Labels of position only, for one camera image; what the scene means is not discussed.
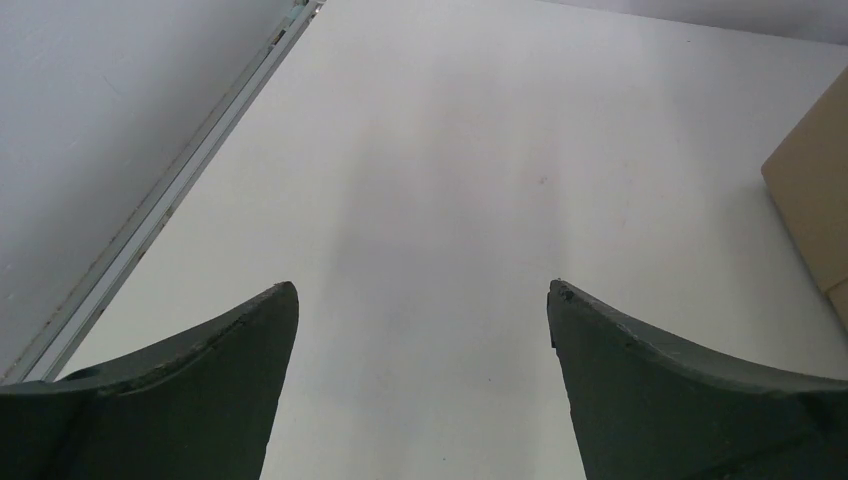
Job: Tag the aluminium frame rail left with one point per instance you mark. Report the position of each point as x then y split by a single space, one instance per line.
109 109

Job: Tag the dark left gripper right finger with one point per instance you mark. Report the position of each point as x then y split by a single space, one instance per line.
648 404

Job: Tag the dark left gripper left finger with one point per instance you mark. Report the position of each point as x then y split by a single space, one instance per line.
197 405

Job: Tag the tan plastic tool bin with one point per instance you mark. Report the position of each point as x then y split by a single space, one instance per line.
806 176

